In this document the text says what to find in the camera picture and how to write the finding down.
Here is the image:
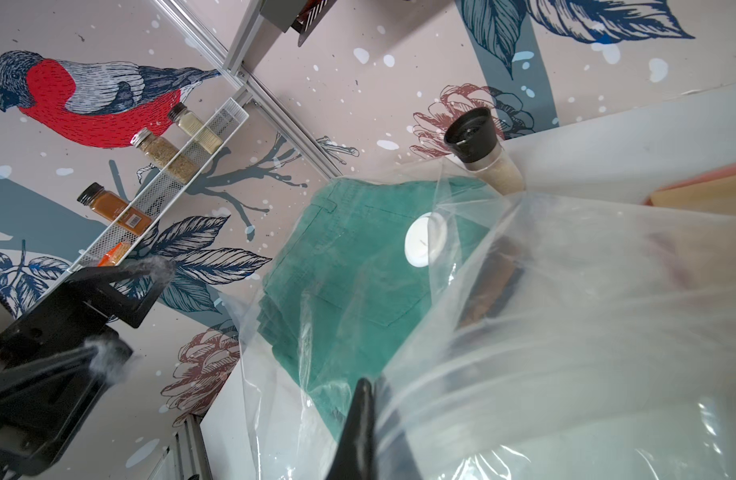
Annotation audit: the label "orange spice jar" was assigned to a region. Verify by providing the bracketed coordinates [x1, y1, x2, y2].
[77, 182, 152, 237]

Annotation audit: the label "black wire wall basket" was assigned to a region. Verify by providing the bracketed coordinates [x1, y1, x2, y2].
[260, 0, 336, 47]

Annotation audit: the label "green trousers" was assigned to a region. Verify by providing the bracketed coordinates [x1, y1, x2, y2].
[256, 176, 495, 442]

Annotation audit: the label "black lid pepper grinder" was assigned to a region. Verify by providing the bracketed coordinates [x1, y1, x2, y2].
[444, 107, 526, 195]

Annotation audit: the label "clear acrylic spice shelf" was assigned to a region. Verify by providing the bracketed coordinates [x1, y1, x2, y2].
[67, 97, 249, 273]

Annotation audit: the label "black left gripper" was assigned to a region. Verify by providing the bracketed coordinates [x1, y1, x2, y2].
[0, 257, 173, 479]

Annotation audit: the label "beige cloth placemat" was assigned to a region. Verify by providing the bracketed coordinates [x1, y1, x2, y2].
[645, 163, 736, 216]

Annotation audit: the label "tan spice jar silver lid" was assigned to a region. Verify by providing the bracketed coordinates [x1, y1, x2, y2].
[131, 128, 198, 185]

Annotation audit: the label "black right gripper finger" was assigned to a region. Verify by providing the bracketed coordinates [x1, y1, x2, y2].
[325, 377, 423, 480]

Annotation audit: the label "light spice jar black lid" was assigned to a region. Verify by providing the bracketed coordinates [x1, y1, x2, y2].
[168, 103, 224, 154]

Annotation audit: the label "small orange box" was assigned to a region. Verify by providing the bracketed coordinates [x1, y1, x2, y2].
[98, 241, 131, 267]

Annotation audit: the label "clear plastic vacuum bag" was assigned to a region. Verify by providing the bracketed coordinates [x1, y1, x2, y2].
[241, 160, 736, 479]

